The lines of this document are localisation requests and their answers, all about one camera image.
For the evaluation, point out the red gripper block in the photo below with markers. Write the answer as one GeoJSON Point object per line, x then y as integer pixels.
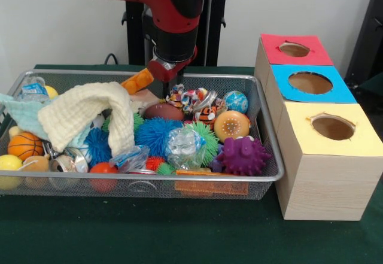
{"type": "Point", "coordinates": [163, 71]}

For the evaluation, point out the colourful knotted cloth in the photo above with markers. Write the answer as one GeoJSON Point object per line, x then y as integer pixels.
{"type": "Point", "coordinates": [185, 96]}

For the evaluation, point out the cream waffle cloth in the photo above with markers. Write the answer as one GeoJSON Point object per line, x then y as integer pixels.
{"type": "Point", "coordinates": [89, 108]}

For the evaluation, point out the light blue waffle cloth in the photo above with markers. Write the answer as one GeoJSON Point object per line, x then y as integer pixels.
{"type": "Point", "coordinates": [21, 111]}

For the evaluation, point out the wooden box with three holes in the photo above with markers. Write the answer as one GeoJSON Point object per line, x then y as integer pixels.
{"type": "Point", "coordinates": [329, 186]}

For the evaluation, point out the brown toy football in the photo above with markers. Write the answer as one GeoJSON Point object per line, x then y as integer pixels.
{"type": "Point", "coordinates": [164, 112]}

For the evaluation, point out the large blue spiky ball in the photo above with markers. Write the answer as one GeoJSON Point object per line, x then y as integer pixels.
{"type": "Point", "coordinates": [155, 135]}

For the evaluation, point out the blue globe ball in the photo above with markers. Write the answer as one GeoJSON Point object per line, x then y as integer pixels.
{"type": "Point", "coordinates": [236, 100]}

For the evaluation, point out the crumpled clear plastic bottle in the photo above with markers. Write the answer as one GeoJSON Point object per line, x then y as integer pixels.
{"type": "Point", "coordinates": [185, 148]}

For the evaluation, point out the toy hamburger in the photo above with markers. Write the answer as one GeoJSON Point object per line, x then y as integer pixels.
{"type": "Point", "coordinates": [232, 124]}

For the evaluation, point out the purple spiky toy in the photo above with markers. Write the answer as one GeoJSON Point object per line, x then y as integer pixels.
{"type": "Point", "coordinates": [243, 156]}

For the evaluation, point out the clear bottle with blue label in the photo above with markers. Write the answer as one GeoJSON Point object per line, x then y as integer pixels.
{"type": "Point", "coordinates": [33, 89]}

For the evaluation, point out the dark green tablecloth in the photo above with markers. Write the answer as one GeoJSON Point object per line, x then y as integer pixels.
{"type": "Point", "coordinates": [149, 234]}
{"type": "Point", "coordinates": [374, 86]}

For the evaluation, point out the orange toy basketball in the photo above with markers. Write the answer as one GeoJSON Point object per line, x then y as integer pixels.
{"type": "Point", "coordinates": [25, 145]}

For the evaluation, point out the black upright panel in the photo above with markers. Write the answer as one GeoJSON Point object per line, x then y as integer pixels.
{"type": "Point", "coordinates": [371, 30]}

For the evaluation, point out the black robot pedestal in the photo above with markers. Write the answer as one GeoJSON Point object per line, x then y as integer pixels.
{"type": "Point", "coordinates": [218, 21]}

